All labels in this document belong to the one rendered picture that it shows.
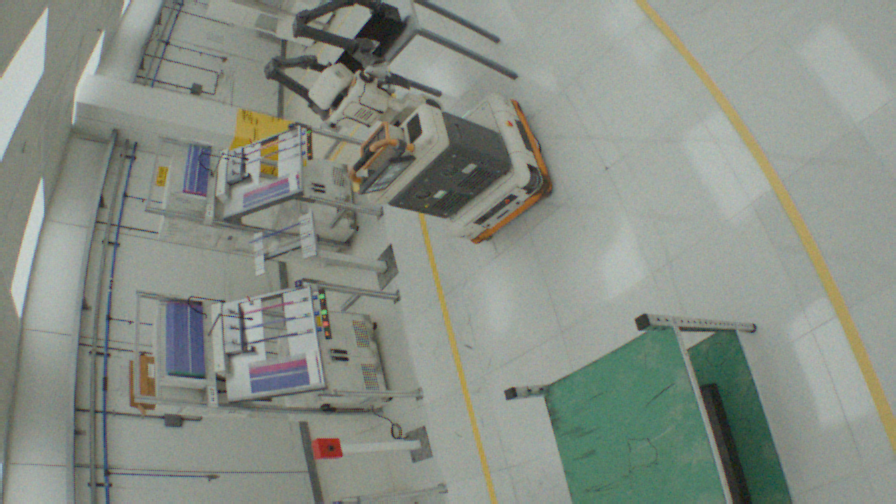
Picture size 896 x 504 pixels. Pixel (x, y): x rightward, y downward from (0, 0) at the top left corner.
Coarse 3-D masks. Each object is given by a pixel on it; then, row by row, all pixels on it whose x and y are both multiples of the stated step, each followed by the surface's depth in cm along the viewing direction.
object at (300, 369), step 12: (264, 360) 292; (276, 360) 292; (288, 360) 291; (300, 360) 291; (312, 360) 291; (252, 372) 288; (264, 372) 288; (276, 372) 288; (288, 372) 288; (300, 372) 287; (312, 372) 287; (252, 384) 284; (264, 384) 284; (276, 384) 284; (288, 384) 284; (300, 384) 284
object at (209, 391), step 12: (192, 300) 301; (348, 300) 354; (396, 300) 362; (204, 336) 289; (204, 348) 285; (168, 384) 264; (180, 384) 268; (192, 384) 271; (204, 384) 275; (204, 396) 277; (216, 396) 276; (336, 396) 289; (420, 396) 326
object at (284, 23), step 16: (224, 0) 509; (240, 0) 515; (256, 0) 527; (288, 0) 574; (304, 0) 558; (320, 0) 582; (208, 16) 521; (224, 16) 530; (240, 16) 539; (256, 16) 548; (272, 16) 558; (288, 16) 565; (272, 32) 581; (288, 32) 589
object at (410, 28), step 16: (400, 0) 273; (416, 0) 274; (400, 16) 268; (416, 16) 258; (448, 16) 291; (400, 32) 264; (416, 32) 253; (432, 32) 258; (480, 32) 309; (384, 48) 275; (400, 48) 261; (464, 48) 272; (496, 64) 289
